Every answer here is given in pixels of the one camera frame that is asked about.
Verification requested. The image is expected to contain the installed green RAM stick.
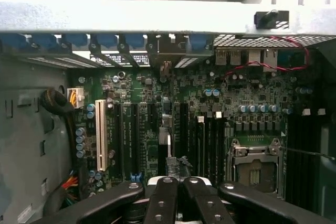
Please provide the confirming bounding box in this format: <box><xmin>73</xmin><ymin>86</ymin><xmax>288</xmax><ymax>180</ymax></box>
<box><xmin>196</xmin><ymin>115</ymin><xmax>206</xmax><ymax>180</ymax></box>

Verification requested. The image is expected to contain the metal CPU socket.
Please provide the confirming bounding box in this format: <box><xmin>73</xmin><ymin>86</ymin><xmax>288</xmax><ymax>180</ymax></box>
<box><xmin>229</xmin><ymin>137</ymin><xmax>286</xmax><ymax>196</ymax></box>

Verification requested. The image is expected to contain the black expansion slot blue latch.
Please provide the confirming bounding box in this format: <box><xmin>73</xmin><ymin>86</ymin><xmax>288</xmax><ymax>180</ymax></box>
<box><xmin>130</xmin><ymin>103</ymin><xmax>142</xmax><ymax>182</ymax></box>

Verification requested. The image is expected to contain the black long expansion slot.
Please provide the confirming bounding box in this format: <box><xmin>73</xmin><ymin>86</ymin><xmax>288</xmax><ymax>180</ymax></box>
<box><xmin>113</xmin><ymin>103</ymin><xmax>123</xmax><ymax>177</ymax></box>
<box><xmin>180</xmin><ymin>102</ymin><xmax>189</xmax><ymax>156</ymax></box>

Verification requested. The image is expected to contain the short black expansion slot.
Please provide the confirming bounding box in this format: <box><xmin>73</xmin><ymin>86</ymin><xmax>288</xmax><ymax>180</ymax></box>
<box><xmin>147</xmin><ymin>103</ymin><xmax>158</xmax><ymax>126</ymax></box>

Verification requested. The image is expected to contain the white PCI expansion slot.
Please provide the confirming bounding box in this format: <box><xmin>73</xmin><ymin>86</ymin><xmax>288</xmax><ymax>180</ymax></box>
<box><xmin>94</xmin><ymin>99</ymin><xmax>108</xmax><ymax>172</ymax></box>

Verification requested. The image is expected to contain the thin metal locking lever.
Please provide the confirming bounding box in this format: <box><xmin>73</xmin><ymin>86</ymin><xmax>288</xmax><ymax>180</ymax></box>
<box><xmin>279</xmin><ymin>146</ymin><xmax>335</xmax><ymax>159</ymax></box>

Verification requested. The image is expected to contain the green motherboard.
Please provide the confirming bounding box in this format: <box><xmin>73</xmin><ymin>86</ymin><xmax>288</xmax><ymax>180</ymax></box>
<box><xmin>67</xmin><ymin>48</ymin><xmax>289</xmax><ymax>204</ymax></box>

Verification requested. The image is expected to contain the white power connector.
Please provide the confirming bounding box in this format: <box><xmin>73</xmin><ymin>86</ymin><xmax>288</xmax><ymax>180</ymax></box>
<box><xmin>67</xmin><ymin>87</ymin><xmax>85</xmax><ymax>109</ymax></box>

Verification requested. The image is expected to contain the blue slot retainer clip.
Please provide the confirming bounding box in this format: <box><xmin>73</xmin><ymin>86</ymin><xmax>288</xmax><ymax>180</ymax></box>
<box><xmin>0</xmin><ymin>34</ymin><xmax>31</xmax><ymax>49</ymax></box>
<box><xmin>65</xmin><ymin>34</ymin><xmax>89</xmax><ymax>49</ymax></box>
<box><xmin>190</xmin><ymin>35</ymin><xmax>212</xmax><ymax>51</ymax></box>
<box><xmin>33</xmin><ymin>35</ymin><xmax>57</xmax><ymax>48</ymax></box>
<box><xmin>124</xmin><ymin>35</ymin><xmax>145</xmax><ymax>50</ymax></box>
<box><xmin>97</xmin><ymin>35</ymin><xmax>118</xmax><ymax>49</ymax></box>

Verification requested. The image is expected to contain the black open PC case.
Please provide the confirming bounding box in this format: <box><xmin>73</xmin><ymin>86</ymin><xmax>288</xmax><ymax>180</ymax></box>
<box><xmin>0</xmin><ymin>1</ymin><xmax>336</xmax><ymax>224</ymax></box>

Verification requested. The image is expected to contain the coloured power wire bundle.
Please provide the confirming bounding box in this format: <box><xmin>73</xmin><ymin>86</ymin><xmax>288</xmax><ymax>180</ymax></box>
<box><xmin>61</xmin><ymin>175</ymin><xmax>79</xmax><ymax>206</ymax></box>

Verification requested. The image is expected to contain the black sleeved power cable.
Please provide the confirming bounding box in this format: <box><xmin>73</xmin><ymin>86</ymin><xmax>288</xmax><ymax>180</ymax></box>
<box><xmin>39</xmin><ymin>89</ymin><xmax>89</xmax><ymax>201</ymax></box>

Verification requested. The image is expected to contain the red black twisted wire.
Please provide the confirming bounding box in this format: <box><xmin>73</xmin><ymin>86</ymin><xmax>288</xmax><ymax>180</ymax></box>
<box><xmin>222</xmin><ymin>36</ymin><xmax>310</xmax><ymax>80</ymax></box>

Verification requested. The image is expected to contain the black intrusion switch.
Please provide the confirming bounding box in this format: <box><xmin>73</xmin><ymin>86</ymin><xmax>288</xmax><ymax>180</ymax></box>
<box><xmin>254</xmin><ymin>10</ymin><xmax>290</xmax><ymax>29</ymax></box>

